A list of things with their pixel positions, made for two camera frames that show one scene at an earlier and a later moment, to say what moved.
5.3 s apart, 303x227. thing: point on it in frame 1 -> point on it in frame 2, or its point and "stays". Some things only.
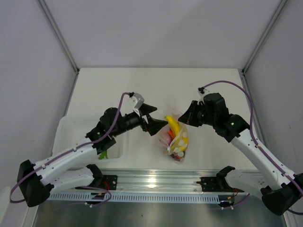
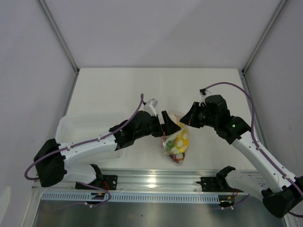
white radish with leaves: [102, 154] -> [169, 141]
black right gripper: [188, 117] stays
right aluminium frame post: [282, 4] stays
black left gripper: [154, 125] -> [167, 127]
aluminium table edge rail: [150, 179] stays
